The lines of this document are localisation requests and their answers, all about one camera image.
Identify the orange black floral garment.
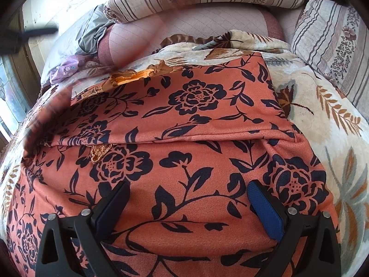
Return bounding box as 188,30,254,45
6,53,338,276

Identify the cream leaf-pattern fleece blanket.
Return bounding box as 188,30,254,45
1,30,368,276

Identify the stained glass window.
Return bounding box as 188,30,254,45
0,56,29,142

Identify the purple small garment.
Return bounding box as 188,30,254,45
47,55,101,85

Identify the pink quilted mattress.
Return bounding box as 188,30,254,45
98,3,303,66

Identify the grey crumpled cloth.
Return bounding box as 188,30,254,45
76,4,113,55

